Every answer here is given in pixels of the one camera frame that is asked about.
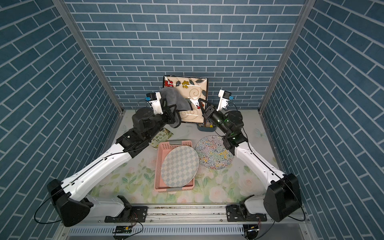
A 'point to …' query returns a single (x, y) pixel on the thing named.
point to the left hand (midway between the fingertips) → (180, 105)
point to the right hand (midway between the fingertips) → (201, 100)
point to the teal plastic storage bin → (207, 127)
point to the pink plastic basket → (161, 149)
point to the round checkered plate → (180, 166)
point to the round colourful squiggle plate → (212, 153)
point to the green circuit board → (123, 229)
